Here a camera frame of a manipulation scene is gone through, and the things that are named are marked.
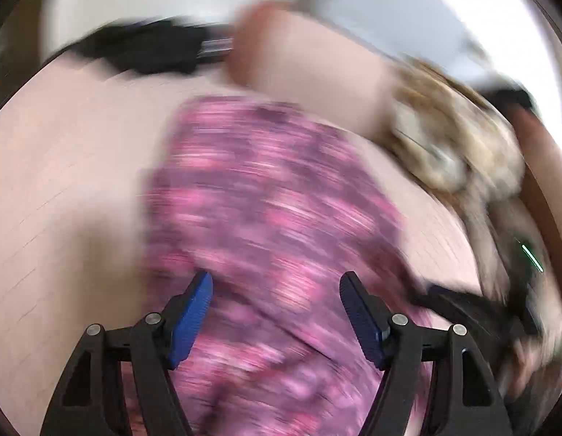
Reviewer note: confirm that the pink quilted sofa bed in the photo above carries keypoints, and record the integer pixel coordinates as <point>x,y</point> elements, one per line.
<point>72,190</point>

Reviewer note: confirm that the grey pillow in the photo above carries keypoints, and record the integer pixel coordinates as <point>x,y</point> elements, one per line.
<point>390,13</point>

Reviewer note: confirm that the floral beige blanket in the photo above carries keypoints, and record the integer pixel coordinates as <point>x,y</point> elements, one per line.
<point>444,122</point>

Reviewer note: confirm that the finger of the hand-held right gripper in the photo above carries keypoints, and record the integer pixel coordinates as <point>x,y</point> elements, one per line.
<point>462,305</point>

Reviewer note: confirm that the pink purple floral garment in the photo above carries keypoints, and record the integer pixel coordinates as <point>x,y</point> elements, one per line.
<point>271,200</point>

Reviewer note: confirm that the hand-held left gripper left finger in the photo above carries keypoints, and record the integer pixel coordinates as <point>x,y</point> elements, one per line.
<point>190,324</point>

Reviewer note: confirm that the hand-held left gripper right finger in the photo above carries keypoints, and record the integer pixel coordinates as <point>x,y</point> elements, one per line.
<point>361,324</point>

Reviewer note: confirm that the black cloth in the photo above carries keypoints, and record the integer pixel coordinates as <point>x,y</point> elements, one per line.
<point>149,47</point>

